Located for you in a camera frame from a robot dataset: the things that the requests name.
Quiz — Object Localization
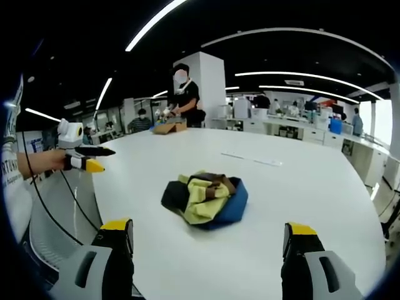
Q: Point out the white square pillar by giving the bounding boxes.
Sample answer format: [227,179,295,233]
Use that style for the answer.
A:
[172,51,226,128]

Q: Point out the white flat strip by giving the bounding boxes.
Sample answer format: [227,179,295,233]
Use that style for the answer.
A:
[221,151,283,168]

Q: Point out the blue storage bin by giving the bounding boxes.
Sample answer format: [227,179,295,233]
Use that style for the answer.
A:
[329,117,344,135]

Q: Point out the white counter cabinets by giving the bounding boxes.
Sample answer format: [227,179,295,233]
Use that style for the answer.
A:
[211,116,393,188]

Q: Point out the white grey chair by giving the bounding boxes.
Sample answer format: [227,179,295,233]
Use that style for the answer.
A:
[28,173,103,284]

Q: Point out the brown cardboard box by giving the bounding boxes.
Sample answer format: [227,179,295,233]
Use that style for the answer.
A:
[151,119,188,136]

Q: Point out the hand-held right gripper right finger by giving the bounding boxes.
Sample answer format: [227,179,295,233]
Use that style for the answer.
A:
[280,221,365,300]

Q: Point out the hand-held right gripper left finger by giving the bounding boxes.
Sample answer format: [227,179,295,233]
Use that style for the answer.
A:
[49,218,134,300]

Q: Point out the long ceiling light strip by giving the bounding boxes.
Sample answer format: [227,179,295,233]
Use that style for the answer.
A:
[124,0,190,53]

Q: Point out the yellow blue brown garment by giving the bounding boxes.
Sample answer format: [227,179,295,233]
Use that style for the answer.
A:
[160,169,249,232]

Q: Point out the person's white printed shirt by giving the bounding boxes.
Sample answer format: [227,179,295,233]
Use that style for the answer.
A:
[0,73,34,248]

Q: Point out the black cable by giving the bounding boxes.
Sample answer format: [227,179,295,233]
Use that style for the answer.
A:
[21,130,101,248]

